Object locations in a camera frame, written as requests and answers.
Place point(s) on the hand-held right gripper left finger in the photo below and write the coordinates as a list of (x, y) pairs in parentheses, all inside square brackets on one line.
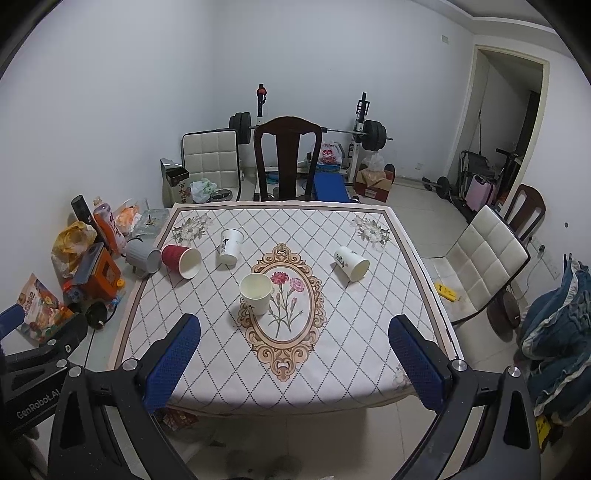
[(173, 364)]

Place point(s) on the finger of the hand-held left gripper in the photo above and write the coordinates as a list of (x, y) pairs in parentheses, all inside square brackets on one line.
[(64, 337), (11, 319)]

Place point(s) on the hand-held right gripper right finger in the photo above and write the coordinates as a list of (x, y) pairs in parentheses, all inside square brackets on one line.
[(415, 364)]

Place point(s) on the red paper cup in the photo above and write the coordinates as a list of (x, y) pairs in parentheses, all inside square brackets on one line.
[(178, 258)]

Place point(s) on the white cup with green print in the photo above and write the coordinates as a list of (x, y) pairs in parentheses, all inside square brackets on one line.
[(348, 263)]

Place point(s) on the white cup with black print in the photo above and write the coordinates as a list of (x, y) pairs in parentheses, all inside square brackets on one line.
[(229, 247)]

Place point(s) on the plain white paper cup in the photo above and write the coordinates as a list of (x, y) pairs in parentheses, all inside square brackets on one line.
[(255, 302)]

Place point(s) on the grey cup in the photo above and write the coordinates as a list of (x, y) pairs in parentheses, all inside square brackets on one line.
[(141, 256)]

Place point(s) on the colourful snack bag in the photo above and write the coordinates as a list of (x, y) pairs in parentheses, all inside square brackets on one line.
[(39, 309)]

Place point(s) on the red packet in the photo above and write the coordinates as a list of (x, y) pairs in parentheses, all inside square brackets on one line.
[(178, 417)]

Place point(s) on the orange toy box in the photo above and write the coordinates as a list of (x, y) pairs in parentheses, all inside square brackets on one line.
[(104, 277)]

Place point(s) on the floral printed tablecloth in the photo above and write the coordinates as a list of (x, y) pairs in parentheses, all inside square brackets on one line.
[(346, 332)]

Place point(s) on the yellow packet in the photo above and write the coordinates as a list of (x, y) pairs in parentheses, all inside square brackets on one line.
[(445, 291)]

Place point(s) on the yellow plastic bag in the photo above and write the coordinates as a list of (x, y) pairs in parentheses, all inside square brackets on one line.
[(69, 240)]

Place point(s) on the orange bottle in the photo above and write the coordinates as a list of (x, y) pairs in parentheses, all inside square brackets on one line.
[(107, 226)]

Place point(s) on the white padded chair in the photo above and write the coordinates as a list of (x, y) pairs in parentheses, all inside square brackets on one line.
[(207, 157), (485, 258)]

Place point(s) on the orange and white bag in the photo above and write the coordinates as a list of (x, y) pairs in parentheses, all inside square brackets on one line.
[(127, 217)]

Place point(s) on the pile of denim clothes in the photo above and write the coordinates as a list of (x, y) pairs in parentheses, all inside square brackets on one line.
[(558, 323)]

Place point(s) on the dark printed carton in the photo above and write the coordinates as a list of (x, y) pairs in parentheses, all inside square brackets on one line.
[(178, 189)]

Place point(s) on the green and white plastic bag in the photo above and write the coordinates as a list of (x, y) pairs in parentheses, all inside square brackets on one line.
[(202, 190)]

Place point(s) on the metal bowl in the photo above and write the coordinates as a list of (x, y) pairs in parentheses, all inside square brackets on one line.
[(223, 194)]

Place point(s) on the small black barbell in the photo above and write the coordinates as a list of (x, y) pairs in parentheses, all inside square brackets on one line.
[(442, 187)]

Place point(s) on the pink suitcase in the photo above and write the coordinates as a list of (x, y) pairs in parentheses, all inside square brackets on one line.
[(479, 194)]

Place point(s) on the cardboard box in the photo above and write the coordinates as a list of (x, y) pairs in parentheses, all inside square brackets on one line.
[(374, 187)]

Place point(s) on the dark wooden chair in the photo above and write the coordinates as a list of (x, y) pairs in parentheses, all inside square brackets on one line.
[(287, 138), (526, 203)]

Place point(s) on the blue weight bench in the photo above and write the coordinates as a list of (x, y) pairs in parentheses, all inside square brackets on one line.
[(330, 187)]

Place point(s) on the clear plastic bag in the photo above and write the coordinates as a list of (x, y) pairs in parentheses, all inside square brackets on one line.
[(375, 161)]

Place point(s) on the black folding trolley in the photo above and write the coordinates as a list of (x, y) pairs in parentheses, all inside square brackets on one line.
[(473, 161)]

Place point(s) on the red and white plastic bag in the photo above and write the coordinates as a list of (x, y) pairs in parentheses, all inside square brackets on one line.
[(328, 153)]

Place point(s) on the black scooter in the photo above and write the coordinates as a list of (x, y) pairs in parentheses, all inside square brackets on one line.
[(505, 154)]

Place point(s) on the barbell with black plates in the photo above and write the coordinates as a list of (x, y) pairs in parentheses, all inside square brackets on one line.
[(374, 134)]

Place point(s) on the white squat rack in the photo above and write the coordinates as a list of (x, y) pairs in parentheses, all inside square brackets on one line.
[(361, 108)]

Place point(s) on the door frame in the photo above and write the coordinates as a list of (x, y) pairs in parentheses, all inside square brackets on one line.
[(466, 115)]

